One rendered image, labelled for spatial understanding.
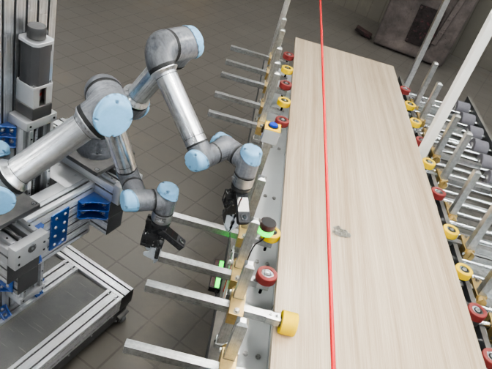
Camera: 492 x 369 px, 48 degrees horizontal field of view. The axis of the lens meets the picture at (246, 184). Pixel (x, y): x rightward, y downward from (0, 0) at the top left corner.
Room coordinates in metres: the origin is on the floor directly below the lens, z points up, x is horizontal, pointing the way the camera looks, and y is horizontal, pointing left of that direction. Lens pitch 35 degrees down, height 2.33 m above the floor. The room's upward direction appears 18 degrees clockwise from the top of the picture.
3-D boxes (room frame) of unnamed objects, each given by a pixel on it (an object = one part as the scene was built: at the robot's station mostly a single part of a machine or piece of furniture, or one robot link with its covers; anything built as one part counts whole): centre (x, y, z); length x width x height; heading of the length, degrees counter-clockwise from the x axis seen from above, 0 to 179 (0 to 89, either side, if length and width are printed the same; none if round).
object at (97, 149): (1.78, 0.61, 1.09); 0.15 x 0.15 x 0.10
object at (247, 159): (1.60, 0.02, 1.32); 0.09 x 0.08 x 0.11; 61
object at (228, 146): (1.64, 0.11, 1.32); 0.11 x 0.11 x 0.08; 61
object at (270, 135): (2.09, -0.03, 1.18); 0.07 x 0.07 x 0.08; 5
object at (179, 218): (1.79, 0.04, 0.84); 0.43 x 0.03 x 0.04; 95
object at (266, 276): (1.55, -0.18, 0.85); 0.08 x 0.08 x 0.11
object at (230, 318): (1.31, -0.10, 0.95); 0.13 x 0.06 x 0.05; 5
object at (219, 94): (3.03, 0.13, 0.82); 0.43 x 0.03 x 0.04; 95
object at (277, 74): (2.83, 0.03, 0.91); 0.03 x 0.03 x 0.48; 5
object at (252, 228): (1.58, -0.07, 0.87); 0.03 x 0.03 x 0.48; 5
